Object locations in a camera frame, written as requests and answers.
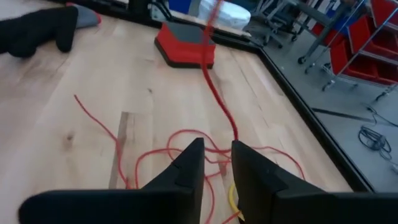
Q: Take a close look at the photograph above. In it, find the white bagged bin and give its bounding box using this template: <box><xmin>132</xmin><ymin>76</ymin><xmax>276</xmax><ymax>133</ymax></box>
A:
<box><xmin>198</xmin><ymin>0</ymin><xmax>251</xmax><ymax>31</ymax></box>

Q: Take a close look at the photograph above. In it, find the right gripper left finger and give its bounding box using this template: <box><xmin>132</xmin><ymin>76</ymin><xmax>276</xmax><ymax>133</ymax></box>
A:
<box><xmin>18</xmin><ymin>138</ymin><xmax>206</xmax><ymax>224</ymax></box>

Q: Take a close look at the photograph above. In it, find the red storage bin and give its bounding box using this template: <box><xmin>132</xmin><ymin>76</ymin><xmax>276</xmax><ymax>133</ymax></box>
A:
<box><xmin>371</xmin><ymin>0</ymin><xmax>398</xmax><ymax>27</ymax></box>
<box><xmin>348</xmin><ymin>15</ymin><xmax>398</xmax><ymax>60</ymax></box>
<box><xmin>329</xmin><ymin>40</ymin><xmax>398</xmax><ymax>86</ymax></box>
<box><xmin>310</xmin><ymin>23</ymin><xmax>346</xmax><ymax>47</ymax></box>

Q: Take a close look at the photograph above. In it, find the coiled black floor cable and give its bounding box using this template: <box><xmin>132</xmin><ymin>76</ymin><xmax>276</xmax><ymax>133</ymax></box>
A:
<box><xmin>358</xmin><ymin>125</ymin><xmax>393</xmax><ymax>154</ymax></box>

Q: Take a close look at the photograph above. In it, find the black office chair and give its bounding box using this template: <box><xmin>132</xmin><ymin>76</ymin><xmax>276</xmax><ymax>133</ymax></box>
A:
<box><xmin>248</xmin><ymin>0</ymin><xmax>301</xmax><ymax>47</ymax></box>

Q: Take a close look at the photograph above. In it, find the yellow cord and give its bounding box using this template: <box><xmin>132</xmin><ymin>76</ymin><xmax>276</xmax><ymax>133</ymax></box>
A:
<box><xmin>229</xmin><ymin>182</ymin><xmax>246</xmax><ymax>222</ymax></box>

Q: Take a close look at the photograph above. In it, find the red bin rack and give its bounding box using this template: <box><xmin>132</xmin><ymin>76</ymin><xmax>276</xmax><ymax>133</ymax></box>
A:
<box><xmin>297</xmin><ymin>0</ymin><xmax>398</xmax><ymax>103</ymax></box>

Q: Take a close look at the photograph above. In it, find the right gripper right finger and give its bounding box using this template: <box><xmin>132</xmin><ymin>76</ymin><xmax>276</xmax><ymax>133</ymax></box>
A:
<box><xmin>231</xmin><ymin>139</ymin><xmax>398</xmax><ymax>224</ymax></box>

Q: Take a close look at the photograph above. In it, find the black glove grey cuff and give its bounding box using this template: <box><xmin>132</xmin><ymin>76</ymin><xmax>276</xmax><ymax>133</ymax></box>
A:
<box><xmin>0</xmin><ymin>2</ymin><xmax>102</xmax><ymax>58</ymax></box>

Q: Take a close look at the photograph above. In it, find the red and black pad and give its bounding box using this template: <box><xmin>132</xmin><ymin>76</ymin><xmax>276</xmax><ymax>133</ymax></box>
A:
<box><xmin>154</xmin><ymin>21</ymin><xmax>216</xmax><ymax>70</ymax></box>

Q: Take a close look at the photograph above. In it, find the red cord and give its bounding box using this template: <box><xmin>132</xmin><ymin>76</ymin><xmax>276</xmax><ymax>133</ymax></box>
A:
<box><xmin>73</xmin><ymin>0</ymin><xmax>305</xmax><ymax>224</ymax></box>

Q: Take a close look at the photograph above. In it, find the blue plastic container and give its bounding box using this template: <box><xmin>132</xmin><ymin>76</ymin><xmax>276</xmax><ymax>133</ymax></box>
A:
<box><xmin>167</xmin><ymin>0</ymin><xmax>192</xmax><ymax>15</ymax></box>

